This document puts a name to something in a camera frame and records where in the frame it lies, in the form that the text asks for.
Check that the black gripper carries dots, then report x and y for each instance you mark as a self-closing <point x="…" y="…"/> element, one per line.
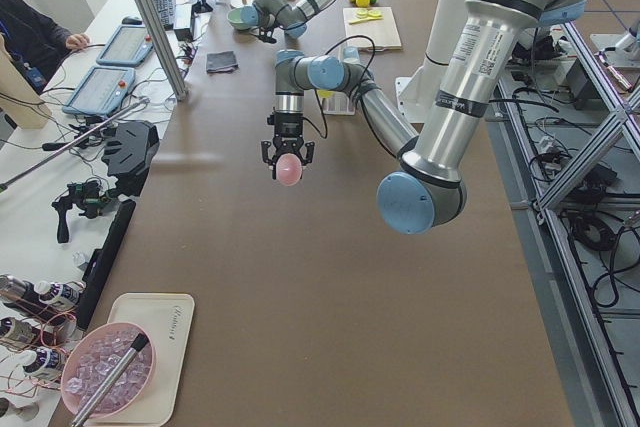
<point x="287" y="126"/>
<point x="265" y="27"/>

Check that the pink cup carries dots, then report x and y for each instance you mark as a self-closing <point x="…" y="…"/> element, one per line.
<point x="288" y="169"/>

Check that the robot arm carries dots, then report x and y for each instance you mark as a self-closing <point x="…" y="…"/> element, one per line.
<point x="427" y="190"/>
<point x="268" y="15"/>

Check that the yellow cup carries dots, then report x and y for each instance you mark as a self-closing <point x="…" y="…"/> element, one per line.
<point x="324" y="94"/>

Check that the light blue cup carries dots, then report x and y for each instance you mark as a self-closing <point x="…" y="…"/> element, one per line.
<point x="350" y="53"/>

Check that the green bowl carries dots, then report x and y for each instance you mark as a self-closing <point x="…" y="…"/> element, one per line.
<point x="243" y="18"/>

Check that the grey cloth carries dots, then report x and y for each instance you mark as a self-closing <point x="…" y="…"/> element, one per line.
<point x="218" y="62"/>

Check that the black keyboard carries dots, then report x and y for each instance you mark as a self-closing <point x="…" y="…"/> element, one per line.
<point x="166" y="12"/>

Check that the yellow plastic knife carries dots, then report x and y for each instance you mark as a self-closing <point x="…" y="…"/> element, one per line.
<point x="361" y="20"/>

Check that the bamboo cutting board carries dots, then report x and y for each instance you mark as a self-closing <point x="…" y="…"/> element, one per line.
<point x="384" y="33"/>

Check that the black stand plate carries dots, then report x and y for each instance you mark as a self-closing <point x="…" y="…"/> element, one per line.
<point x="128" y="154"/>

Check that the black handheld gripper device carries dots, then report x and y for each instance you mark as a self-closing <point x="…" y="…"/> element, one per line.
<point x="88" y="197"/>

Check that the beige tray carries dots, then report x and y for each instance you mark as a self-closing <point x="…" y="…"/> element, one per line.
<point x="152" y="380"/>

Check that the person in dark jacket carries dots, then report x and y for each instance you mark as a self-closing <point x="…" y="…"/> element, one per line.
<point x="34" y="43"/>

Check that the dark bottle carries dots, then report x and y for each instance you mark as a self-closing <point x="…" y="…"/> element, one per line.
<point x="60" y="296"/>
<point x="42" y="363"/>
<point x="20" y="295"/>

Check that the pink bowl with ice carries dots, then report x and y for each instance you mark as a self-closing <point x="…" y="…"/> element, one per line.
<point x="107" y="372"/>

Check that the white wire cup rack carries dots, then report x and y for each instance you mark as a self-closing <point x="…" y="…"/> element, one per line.
<point x="339" y="103"/>

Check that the aluminium frame post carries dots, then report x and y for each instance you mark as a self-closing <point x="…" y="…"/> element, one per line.
<point x="163" y="48"/>

